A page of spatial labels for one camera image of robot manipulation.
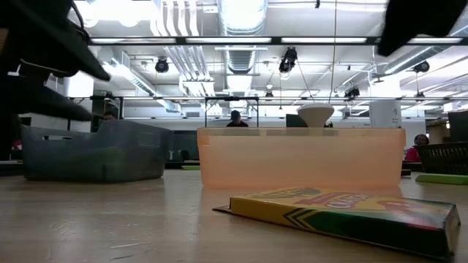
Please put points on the person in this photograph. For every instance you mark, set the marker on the person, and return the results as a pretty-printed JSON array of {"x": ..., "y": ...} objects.
[
  {"x": 109, "y": 116},
  {"x": 415, "y": 153},
  {"x": 237, "y": 118}
]

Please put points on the white column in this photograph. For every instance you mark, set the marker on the white column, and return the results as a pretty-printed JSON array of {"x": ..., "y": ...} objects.
[{"x": 385, "y": 115}]

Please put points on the black monitor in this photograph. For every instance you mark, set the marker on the black monitor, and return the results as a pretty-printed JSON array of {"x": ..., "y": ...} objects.
[
  {"x": 294, "y": 121},
  {"x": 459, "y": 126}
]

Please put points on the silver ventilation duct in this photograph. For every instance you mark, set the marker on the silver ventilation duct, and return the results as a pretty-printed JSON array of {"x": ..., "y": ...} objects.
[{"x": 241, "y": 22}]

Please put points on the dark grey plastic bin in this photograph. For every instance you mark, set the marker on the dark grey plastic bin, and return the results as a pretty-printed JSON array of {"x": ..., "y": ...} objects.
[{"x": 95, "y": 157}]

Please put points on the black mesh basket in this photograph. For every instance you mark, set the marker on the black mesh basket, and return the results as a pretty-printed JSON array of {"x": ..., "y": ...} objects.
[{"x": 444, "y": 159}]

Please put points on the black background station frame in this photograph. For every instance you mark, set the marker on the black background station frame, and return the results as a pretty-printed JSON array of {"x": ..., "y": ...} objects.
[{"x": 232, "y": 98}]

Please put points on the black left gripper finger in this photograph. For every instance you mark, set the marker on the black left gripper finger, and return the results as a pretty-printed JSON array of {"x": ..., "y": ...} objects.
[{"x": 86, "y": 62}]

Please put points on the green rectangular eraser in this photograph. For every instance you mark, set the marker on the green rectangular eraser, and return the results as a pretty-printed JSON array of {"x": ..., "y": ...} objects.
[
  {"x": 442, "y": 179},
  {"x": 191, "y": 168}
]

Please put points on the silver clamp with red lever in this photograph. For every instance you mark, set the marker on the silver clamp with red lever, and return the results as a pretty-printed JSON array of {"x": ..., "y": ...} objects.
[{"x": 16, "y": 144}]

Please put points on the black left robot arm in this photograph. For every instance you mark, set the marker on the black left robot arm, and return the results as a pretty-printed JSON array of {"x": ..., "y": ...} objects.
[{"x": 36, "y": 102}]

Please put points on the orange translucent plastic bin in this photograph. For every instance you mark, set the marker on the orange translucent plastic bin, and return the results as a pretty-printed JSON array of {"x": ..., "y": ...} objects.
[{"x": 300, "y": 160}]

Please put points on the black ceiling spotlight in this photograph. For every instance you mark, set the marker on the black ceiling spotlight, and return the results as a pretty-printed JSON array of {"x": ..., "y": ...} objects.
[
  {"x": 422, "y": 66},
  {"x": 161, "y": 65},
  {"x": 351, "y": 92},
  {"x": 289, "y": 58}
]

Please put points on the yellow green crayon box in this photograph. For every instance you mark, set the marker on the yellow green crayon box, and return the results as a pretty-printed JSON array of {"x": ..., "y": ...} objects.
[{"x": 347, "y": 215}]

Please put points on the black aluminium rig frame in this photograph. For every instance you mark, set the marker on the black aluminium rig frame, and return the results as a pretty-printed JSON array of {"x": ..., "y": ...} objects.
[{"x": 226, "y": 40}]

